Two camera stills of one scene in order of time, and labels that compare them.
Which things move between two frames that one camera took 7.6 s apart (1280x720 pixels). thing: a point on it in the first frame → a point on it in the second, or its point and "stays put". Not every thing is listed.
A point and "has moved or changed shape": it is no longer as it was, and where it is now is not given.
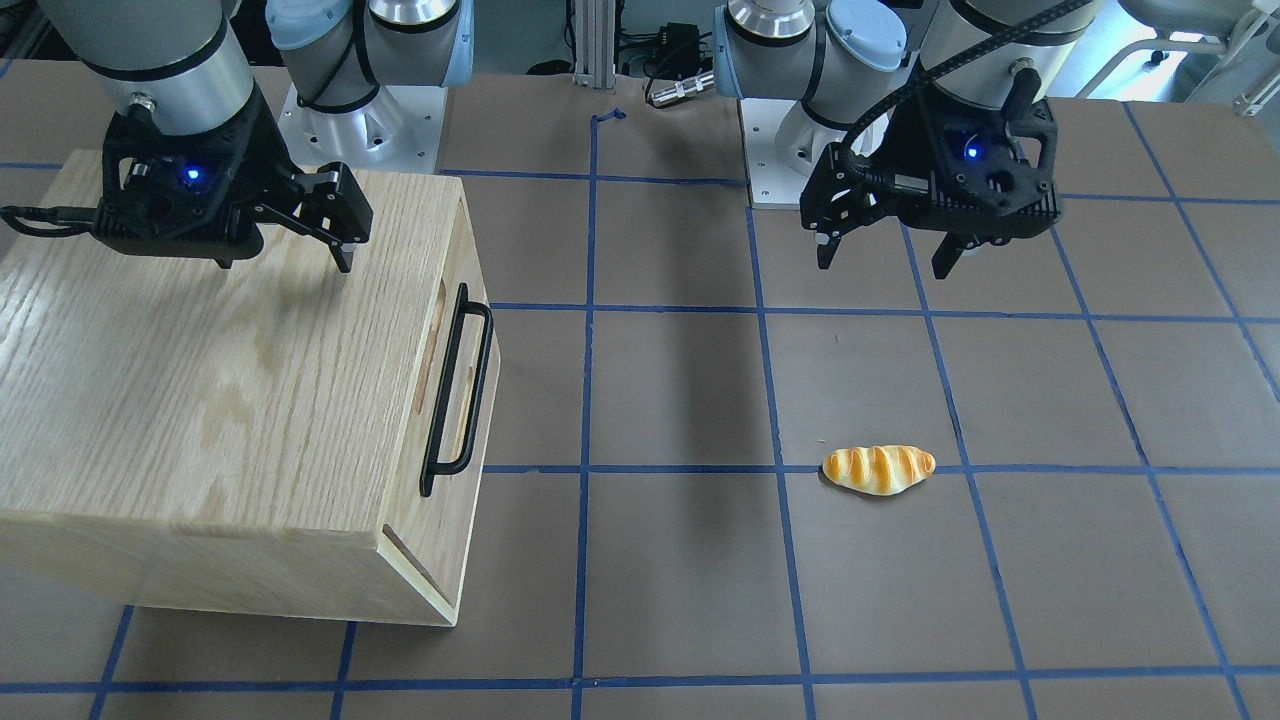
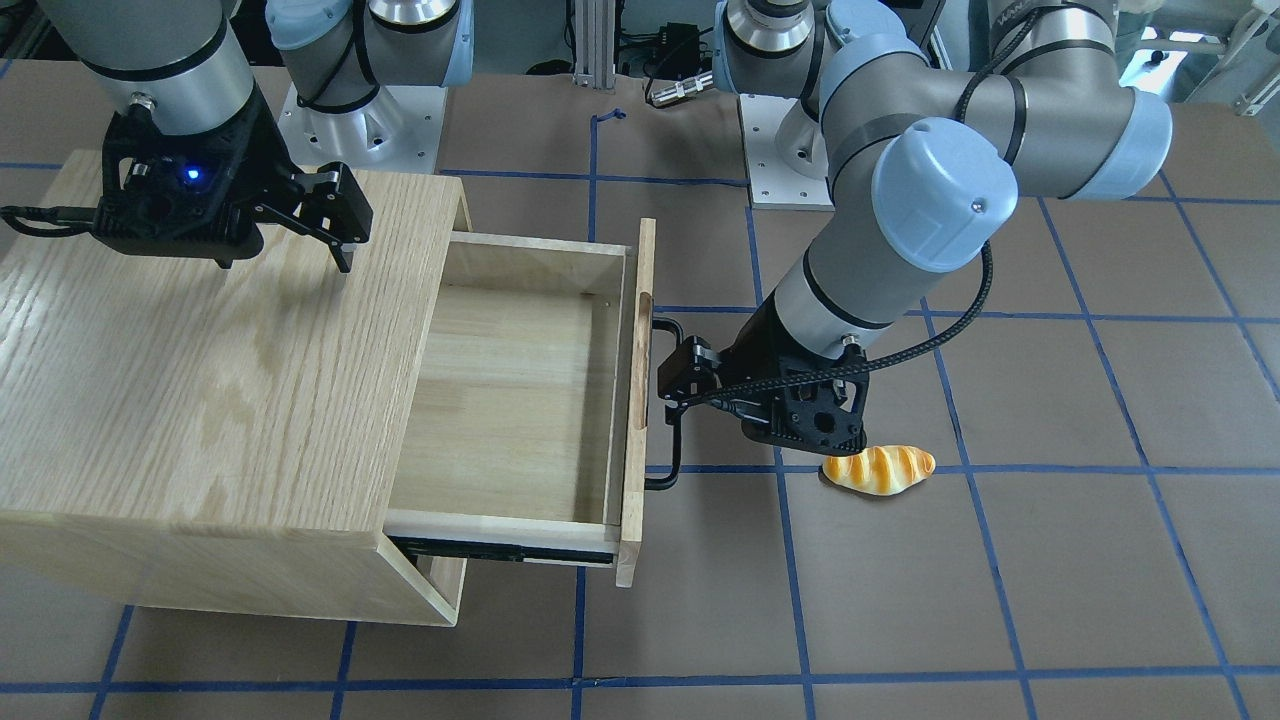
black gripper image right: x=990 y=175 → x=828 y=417
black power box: x=680 y=49 stays put
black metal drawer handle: x=436 y=433 → x=658 y=484
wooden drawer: x=432 y=514 has moved or changed shape
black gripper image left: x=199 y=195 stays put
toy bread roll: x=877 y=470 stays put
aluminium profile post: x=594 y=43 stays put
